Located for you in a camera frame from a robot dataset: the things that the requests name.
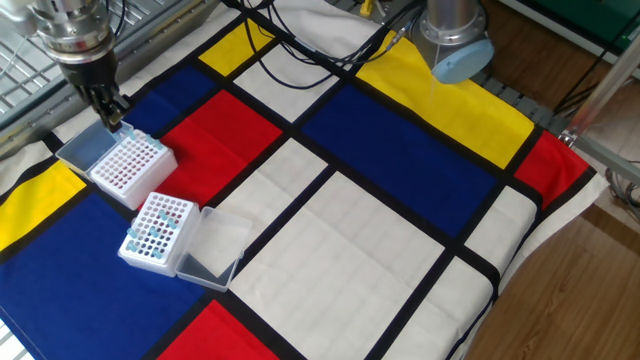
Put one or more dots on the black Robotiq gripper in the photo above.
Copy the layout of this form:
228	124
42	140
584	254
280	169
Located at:
92	75

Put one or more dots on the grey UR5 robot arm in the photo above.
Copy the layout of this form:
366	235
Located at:
450	20

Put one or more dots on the white pipette tip box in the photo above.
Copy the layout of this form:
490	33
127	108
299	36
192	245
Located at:
145	192
150	265

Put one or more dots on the Mondrian pattern colour-block tablecloth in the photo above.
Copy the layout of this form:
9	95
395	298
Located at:
390	150

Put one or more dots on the grey aluminium table rail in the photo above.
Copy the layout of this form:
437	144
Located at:
40	117

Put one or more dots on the aluminium frame post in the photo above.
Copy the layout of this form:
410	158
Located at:
605	85

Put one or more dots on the yellow plastic clip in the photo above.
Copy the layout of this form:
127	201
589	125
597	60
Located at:
366	7

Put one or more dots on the aluminium frame beam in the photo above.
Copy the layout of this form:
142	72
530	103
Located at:
610	160

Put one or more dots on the silver wrist coupling flange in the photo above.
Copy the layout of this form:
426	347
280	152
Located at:
75	30

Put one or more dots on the blue pipette tip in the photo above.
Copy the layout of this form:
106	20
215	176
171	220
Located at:
171	223
158	145
162	215
118	133
131	246
156	254
131	233
131	134
150	140
153	232

